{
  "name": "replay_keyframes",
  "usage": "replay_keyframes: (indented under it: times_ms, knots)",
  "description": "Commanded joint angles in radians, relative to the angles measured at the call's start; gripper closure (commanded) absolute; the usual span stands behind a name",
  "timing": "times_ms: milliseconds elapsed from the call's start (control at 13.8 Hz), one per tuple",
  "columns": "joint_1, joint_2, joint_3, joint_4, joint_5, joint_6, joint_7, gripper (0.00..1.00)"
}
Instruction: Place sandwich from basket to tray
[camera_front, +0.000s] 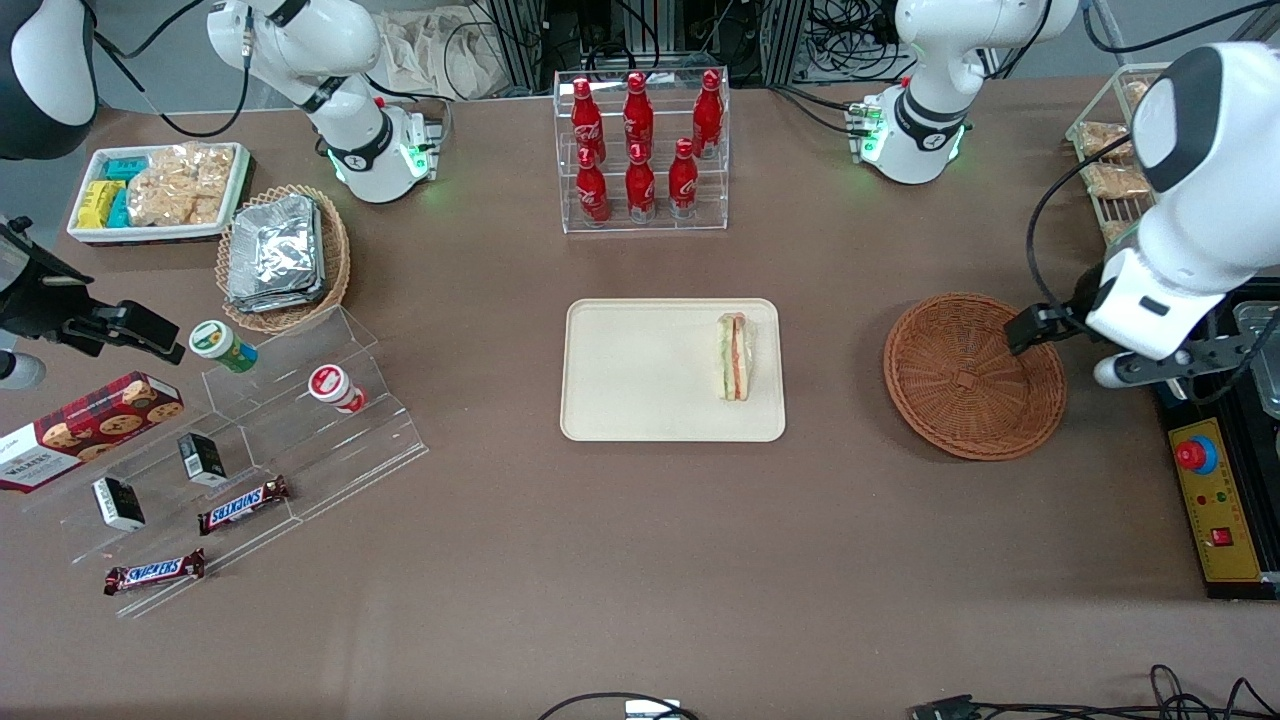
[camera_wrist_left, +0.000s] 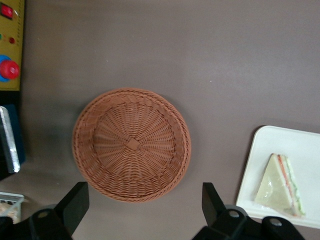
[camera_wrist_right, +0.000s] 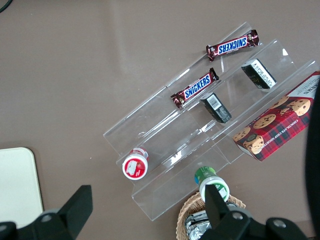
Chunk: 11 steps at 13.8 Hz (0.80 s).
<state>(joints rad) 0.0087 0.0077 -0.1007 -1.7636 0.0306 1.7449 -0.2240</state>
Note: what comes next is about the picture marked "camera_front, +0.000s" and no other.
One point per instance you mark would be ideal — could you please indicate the plastic sandwich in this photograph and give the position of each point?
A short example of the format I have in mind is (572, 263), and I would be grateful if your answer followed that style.
(735, 360)

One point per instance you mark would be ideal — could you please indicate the red lidded yogurt cup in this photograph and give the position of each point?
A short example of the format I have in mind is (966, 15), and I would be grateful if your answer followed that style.
(335, 388)

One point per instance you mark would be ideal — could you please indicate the red cola bottle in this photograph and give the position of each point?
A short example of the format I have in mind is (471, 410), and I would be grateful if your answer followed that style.
(592, 188)
(587, 118)
(708, 112)
(683, 180)
(640, 183)
(638, 112)

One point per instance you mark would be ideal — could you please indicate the clear bagged pastry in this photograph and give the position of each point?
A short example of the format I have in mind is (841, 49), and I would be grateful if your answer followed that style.
(1118, 231)
(1102, 140)
(1135, 92)
(1118, 182)

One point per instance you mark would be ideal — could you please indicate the foil wrapped packet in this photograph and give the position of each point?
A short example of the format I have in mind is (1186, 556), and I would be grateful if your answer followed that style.
(275, 304)
(275, 245)

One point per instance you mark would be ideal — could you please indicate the yellow control panel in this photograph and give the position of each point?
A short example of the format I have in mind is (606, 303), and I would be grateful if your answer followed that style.
(1228, 495)

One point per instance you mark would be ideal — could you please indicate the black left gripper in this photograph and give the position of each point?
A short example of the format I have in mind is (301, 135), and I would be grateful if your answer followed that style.
(1078, 299)

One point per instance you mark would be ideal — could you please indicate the Snickers chocolate bar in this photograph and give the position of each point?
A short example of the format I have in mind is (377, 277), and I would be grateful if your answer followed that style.
(155, 572)
(243, 505)

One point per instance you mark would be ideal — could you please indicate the clear acrylic stepped stand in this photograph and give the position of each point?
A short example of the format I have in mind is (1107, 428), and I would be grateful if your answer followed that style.
(330, 450)

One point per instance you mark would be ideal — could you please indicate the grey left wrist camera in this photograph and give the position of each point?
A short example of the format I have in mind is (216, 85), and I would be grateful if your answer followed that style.
(1112, 372)

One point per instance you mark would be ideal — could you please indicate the small black carton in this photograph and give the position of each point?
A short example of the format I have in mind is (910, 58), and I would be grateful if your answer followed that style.
(118, 503)
(202, 458)

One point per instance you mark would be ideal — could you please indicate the red tartan cookie box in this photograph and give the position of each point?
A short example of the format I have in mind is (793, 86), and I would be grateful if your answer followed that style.
(90, 430)

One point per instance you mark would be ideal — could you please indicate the small white device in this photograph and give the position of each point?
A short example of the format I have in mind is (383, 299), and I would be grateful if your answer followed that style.
(652, 711)

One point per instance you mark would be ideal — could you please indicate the teal snack packet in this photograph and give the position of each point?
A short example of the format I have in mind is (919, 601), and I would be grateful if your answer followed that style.
(127, 167)
(119, 210)

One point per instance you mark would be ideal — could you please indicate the white rectangular snack bin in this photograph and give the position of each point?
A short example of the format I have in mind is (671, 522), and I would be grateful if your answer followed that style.
(150, 238)

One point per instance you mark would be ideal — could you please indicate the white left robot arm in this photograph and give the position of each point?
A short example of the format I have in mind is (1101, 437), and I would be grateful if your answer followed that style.
(1200, 230)

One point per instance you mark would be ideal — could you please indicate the clear bag of crackers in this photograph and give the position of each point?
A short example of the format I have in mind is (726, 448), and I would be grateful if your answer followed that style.
(180, 185)

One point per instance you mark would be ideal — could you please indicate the black control box housing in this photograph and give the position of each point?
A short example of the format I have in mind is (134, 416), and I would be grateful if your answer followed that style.
(1240, 590)

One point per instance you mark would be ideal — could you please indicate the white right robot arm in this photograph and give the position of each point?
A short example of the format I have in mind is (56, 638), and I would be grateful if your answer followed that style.
(350, 40)

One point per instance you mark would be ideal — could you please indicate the clear acrylic bottle rack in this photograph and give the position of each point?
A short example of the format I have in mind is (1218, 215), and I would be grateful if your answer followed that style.
(715, 200)

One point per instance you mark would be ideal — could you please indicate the brown round wicker basket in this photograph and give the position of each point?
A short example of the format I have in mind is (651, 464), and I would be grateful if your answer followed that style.
(960, 380)

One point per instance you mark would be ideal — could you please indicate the aluminium frame post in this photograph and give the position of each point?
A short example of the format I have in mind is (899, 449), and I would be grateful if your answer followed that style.
(783, 40)
(518, 40)

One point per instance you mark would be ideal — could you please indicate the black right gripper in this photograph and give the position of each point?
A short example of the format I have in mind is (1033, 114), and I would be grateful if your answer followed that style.
(35, 298)

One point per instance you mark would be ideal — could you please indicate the beige cloth bag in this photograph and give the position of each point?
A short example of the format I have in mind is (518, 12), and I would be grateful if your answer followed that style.
(440, 55)

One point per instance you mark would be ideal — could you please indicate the cream plastic tray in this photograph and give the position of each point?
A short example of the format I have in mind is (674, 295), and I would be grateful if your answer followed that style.
(640, 370)

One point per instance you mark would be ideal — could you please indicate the red emergency stop button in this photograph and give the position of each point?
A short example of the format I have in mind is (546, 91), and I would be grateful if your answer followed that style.
(1195, 455)

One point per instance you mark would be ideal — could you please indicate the yellow snack packet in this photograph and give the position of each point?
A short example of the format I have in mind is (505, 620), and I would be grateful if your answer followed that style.
(97, 205)

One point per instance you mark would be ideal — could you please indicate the light wicker basket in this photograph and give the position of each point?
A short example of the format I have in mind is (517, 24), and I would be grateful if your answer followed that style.
(338, 250)

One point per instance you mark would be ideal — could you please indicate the green lidded yogurt cup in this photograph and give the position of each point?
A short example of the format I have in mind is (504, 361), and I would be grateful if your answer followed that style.
(222, 346)

